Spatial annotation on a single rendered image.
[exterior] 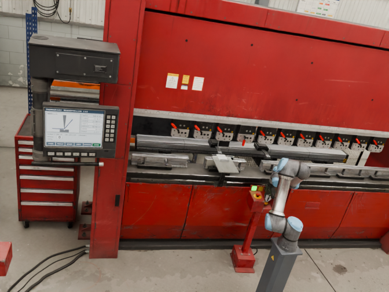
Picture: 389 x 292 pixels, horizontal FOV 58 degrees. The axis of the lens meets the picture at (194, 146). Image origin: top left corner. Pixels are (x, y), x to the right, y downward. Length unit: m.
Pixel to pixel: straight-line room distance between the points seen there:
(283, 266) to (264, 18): 1.85
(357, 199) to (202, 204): 1.65
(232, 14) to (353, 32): 1.04
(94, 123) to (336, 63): 2.06
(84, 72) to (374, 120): 2.68
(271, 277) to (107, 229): 1.41
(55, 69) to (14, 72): 4.97
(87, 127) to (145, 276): 1.56
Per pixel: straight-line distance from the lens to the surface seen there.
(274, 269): 2.85
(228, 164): 3.13
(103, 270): 3.37
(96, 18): 6.83
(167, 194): 3.18
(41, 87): 2.36
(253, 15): 2.85
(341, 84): 3.39
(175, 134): 2.99
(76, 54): 2.20
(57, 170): 3.32
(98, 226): 3.21
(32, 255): 3.54
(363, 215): 4.25
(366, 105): 3.63
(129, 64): 2.54
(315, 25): 3.08
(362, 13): 8.78
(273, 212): 2.64
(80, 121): 2.31
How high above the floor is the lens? 2.45
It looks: 26 degrees down
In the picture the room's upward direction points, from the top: 11 degrees clockwise
